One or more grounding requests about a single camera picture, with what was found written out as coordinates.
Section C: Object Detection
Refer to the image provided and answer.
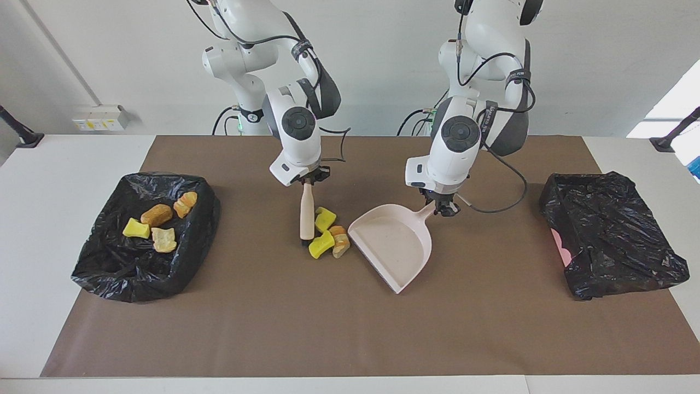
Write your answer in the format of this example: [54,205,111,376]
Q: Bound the black left base cable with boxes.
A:
[397,107,438,137]

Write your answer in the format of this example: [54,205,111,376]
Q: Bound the beige hand brush black bristles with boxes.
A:
[299,182,317,245]

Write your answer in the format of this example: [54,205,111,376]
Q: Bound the pale bread chunk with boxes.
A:
[151,227,178,254]

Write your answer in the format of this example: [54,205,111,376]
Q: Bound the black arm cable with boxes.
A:
[457,0,536,214]
[186,0,351,165]

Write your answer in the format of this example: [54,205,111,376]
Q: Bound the yellow sponge piece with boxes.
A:
[122,217,151,240]
[307,230,336,260]
[314,206,338,234]

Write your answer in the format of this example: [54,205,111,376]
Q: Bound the white wall conduit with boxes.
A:
[21,0,103,108]

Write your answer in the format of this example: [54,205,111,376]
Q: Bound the brown bread roll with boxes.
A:
[140,204,174,228]

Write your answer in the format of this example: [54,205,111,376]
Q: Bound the black camera stand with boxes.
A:
[0,104,45,149]
[649,106,700,153]

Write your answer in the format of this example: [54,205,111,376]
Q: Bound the white wall outlet box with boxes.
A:
[72,105,130,132]

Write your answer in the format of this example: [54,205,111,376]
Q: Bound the black trash bag pink bin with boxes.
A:
[539,171,691,301]

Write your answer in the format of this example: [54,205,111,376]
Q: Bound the brown paper table mat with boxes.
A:
[40,135,700,378]

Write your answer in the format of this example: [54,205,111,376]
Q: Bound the beige plastic dustpan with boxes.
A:
[347,200,436,295]

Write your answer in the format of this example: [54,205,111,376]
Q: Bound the pale ridged bread piece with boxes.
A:
[328,225,351,259]
[173,191,199,219]

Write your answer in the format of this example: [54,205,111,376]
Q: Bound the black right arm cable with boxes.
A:
[186,0,351,165]

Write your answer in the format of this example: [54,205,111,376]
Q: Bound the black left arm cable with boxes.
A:
[457,0,536,214]

